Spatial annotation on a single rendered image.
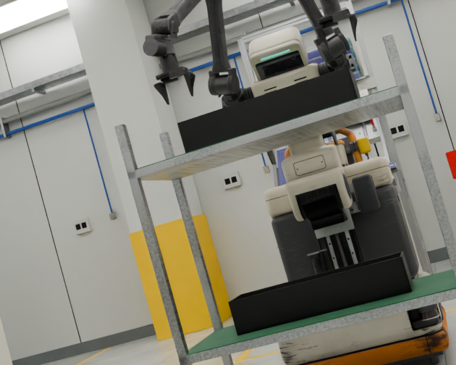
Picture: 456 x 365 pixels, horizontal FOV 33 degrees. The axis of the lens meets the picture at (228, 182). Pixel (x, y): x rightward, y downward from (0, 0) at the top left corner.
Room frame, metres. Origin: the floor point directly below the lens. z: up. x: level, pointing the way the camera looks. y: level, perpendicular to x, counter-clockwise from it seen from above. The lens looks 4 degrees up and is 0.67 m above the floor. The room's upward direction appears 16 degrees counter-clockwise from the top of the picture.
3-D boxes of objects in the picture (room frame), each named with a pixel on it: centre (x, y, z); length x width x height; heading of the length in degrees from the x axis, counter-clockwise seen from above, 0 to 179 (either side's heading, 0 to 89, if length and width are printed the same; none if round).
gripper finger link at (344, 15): (2.39, -0.50, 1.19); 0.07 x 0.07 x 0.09; 76
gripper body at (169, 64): (2.54, 0.08, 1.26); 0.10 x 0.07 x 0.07; 75
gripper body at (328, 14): (2.40, -0.47, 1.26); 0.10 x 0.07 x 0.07; 76
